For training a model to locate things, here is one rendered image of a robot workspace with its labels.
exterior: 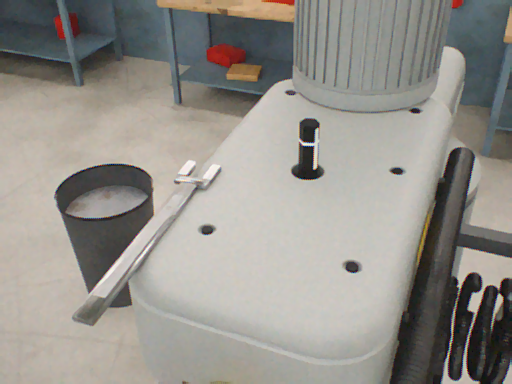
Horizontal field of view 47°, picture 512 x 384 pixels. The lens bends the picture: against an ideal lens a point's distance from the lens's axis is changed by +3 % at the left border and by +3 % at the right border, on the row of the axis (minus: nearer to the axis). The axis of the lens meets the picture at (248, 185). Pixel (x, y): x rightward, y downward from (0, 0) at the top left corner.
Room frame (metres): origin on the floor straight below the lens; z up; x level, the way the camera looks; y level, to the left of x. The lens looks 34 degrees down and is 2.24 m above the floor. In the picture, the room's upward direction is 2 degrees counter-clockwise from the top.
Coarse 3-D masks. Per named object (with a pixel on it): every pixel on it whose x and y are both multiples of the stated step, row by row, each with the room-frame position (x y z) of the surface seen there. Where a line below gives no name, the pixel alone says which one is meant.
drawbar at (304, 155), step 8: (304, 120) 0.55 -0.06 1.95; (312, 120) 0.55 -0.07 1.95; (304, 128) 0.53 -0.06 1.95; (312, 128) 0.53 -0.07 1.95; (304, 136) 0.53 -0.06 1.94; (312, 136) 0.53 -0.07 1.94; (304, 152) 0.53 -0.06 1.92; (312, 152) 0.53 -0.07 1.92; (304, 160) 0.53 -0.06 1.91; (312, 160) 0.53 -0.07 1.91; (304, 168) 0.53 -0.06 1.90; (312, 168) 0.53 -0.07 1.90; (304, 176) 0.53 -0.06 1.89; (312, 176) 0.53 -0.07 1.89
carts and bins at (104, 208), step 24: (96, 168) 2.58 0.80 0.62; (120, 168) 2.59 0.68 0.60; (72, 192) 2.47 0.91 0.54; (96, 192) 2.52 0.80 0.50; (120, 192) 2.51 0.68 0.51; (144, 192) 2.50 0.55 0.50; (72, 216) 2.16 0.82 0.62; (96, 216) 2.31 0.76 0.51; (120, 216) 2.15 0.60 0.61; (144, 216) 2.26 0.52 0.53; (72, 240) 2.22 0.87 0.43; (96, 240) 2.14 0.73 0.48; (120, 240) 2.16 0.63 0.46; (96, 264) 2.16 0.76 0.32
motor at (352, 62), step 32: (320, 0) 0.71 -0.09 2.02; (352, 0) 0.68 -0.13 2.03; (384, 0) 0.67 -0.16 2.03; (416, 0) 0.68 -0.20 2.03; (448, 0) 0.71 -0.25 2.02; (320, 32) 0.71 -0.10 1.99; (352, 32) 0.68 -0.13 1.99; (384, 32) 0.68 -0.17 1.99; (416, 32) 0.68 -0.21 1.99; (320, 64) 0.71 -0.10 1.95; (352, 64) 0.68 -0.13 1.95; (384, 64) 0.68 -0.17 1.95; (416, 64) 0.68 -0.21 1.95; (320, 96) 0.70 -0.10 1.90; (352, 96) 0.68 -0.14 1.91; (384, 96) 0.67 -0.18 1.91; (416, 96) 0.69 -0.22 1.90
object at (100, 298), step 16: (176, 176) 0.53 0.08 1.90; (208, 176) 0.53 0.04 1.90; (176, 192) 0.50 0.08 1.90; (192, 192) 0.50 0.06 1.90; (160, 208) 0.47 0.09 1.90; (176, 208) 0.47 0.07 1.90; (160, 224) 0.44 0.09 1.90; (144, 240) 0.42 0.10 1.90; (128, 256) 0.40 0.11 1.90; (144, 256) 0.40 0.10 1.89; (112, 272) 0.38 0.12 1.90; (128, 272) 0.38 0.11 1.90; (96, 288) 0.36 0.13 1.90; (112, 288) 0.36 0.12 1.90; (96, 304) 0.34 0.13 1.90; (80, 320) 0.33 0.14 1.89; (96, 320) 0.33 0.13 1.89
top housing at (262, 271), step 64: (256, 128) 0.64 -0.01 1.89; (320, 128) 0.64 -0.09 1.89; (384, 128) 0.63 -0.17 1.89; (448, 128) 0.65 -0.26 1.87; (256, 192) 0.50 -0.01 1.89; (320, 192) 0.50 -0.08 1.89; (384, 192) 0.49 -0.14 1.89; (192, 256) 0.40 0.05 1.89; (256, 256) 0.40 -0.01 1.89; (320, 256) 0.40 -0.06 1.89; (384, 256) 0.40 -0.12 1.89; (192, 320) 0.36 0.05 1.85; (256, 320) 0.33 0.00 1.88; (320, 320) 0.32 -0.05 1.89; (384, 320) 0.33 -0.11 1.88
